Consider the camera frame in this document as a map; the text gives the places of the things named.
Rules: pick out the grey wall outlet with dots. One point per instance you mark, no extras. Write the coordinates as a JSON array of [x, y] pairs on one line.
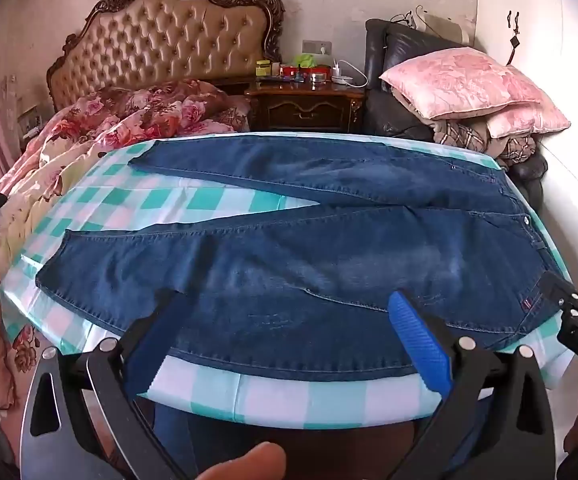
[[317, 47]]

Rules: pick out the white power strip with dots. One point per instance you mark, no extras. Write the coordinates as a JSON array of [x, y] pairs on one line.
[[343, 80]]

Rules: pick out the green packet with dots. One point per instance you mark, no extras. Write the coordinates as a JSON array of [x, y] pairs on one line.
[[306, 60]]

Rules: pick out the black leather armchair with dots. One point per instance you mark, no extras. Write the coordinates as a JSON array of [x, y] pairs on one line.
[[394, 105]]

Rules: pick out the yellow-lid jar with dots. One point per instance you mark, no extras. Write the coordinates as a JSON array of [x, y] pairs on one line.
[[263, 70]]

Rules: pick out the person's left hand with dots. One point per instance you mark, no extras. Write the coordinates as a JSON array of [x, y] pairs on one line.
[[244, 462]]

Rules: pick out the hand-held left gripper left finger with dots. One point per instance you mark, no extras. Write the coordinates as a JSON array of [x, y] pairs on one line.
[[153, 347]]

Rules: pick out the person's leg in jeans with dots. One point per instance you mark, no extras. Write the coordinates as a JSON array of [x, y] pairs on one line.
[[474, 420], [194, 430]]

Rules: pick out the teal checkered tablecloth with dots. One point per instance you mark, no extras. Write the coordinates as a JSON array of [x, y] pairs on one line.
[[134, 200]]

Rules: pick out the large pink pillow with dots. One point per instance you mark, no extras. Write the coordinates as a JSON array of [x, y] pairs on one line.
[[459, 82]]

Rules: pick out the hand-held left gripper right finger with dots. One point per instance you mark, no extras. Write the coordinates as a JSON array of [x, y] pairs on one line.
[[419, 345]]

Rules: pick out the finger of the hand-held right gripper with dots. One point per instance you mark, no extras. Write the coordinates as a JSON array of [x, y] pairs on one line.
[[561, 294]]

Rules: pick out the plaid blanket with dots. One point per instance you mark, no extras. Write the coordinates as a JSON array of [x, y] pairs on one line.
[[469, 135]]

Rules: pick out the dark wooden nightstand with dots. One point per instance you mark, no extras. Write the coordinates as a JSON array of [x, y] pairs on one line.
[[304, 107]]

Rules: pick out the floral quilt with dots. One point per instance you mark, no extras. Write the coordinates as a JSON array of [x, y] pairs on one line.
[[69, 135]]

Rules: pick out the red small box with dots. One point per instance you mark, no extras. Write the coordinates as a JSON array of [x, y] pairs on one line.
[[289, 71]]

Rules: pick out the tufted leather bed headboard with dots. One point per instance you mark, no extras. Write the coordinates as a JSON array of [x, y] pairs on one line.
[[169, 40]]

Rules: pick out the blue denim pants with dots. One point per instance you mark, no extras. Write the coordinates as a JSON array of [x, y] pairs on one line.
[[294, 270]]

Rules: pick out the small pink pillow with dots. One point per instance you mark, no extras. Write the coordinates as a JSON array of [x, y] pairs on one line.
[[529, 122]]

